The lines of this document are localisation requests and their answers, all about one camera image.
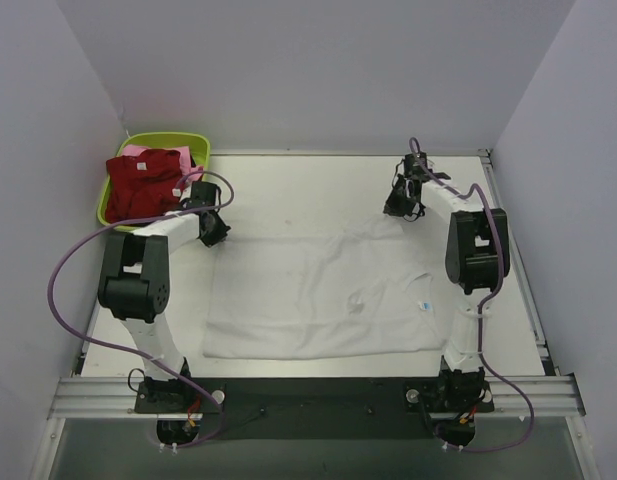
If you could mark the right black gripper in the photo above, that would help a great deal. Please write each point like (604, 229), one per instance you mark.
(397, 201)

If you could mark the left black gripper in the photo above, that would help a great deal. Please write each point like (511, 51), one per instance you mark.
(214, 228)

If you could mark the green plastic basket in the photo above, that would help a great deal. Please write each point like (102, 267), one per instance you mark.
(198, 145)

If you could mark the white t shirt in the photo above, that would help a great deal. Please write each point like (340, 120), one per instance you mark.
(363, 291)

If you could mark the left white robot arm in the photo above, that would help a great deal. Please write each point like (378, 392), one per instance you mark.
(134, 282)

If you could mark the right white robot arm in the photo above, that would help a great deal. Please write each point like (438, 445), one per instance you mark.
(477, 252)

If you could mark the pink t shirt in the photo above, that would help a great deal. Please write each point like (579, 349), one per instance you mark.
(136, 150)

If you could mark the red t shirt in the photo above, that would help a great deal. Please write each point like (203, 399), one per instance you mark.
(141, 187)

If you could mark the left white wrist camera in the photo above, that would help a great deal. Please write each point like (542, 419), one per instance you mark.
(182, 193)

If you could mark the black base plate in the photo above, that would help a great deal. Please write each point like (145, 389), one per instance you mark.
(316, 408)

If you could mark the aluminium front rail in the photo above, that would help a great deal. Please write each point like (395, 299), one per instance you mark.
(104, 398)

